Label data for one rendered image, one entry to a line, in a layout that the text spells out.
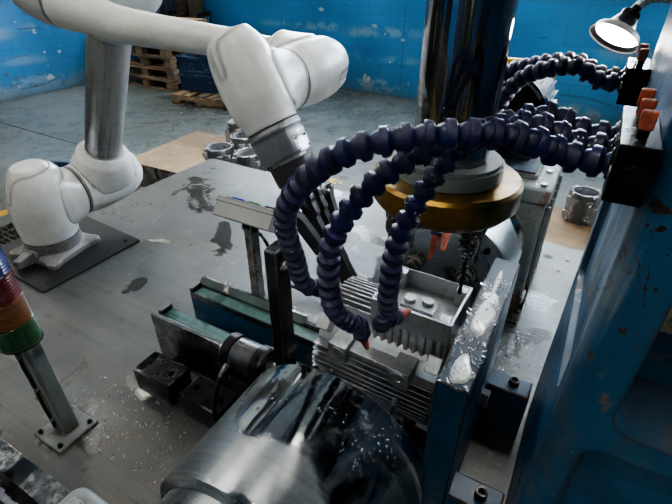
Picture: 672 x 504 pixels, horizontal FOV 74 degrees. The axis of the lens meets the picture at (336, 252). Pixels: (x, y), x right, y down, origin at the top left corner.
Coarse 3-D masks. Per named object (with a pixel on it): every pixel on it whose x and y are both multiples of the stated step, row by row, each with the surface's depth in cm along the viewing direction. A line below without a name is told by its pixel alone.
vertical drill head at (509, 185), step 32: (448, 0) 42; (480, 0) 41; (512, 0) 42; (448, 32) 44; (480, 32) 43; (512, 32) 45; (448, 64) 45; (480, 64) 44; (448, 96) 46; (480, 96) 46; (480, 160) 50; (448, 192) 50; (480, 192) 50; (512, 192) 50; (448, 224) 49; (480, 224) 49
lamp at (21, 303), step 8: (24, 296) 71; (8, 304) 67; (16, 304) 68; (24, 304) 70; (0, 312) 67; (8, 312) 68; (16, 312) 69; (24, 312) 70; (0, 320) 68; (8, 320) 68; (16, 320) 69; (24, 320) 70; (0, 328) 68; (8, 328) 69
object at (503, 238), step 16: (512, 224) 88; (416, 240) 87; (496, 240) 81; (512, 240) 86; (416, 256) 86; (448, 256) 85; (480, 256) 82; (496, 256) 80; (512, 256) 85; (432, 272) 89; (448, 272) 87; (480, 272) 83; (480, 288) 85
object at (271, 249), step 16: (272, 256) 56; (272, 272) 57; (288, 272) 59; (272, 288) 59; (288, 288) 60; (272, 304) 60; (288, 304) 62; (272, 320) 62; (288, 320) 63; (272, 336) 64; (288, 336) 64; (288, 352) 65
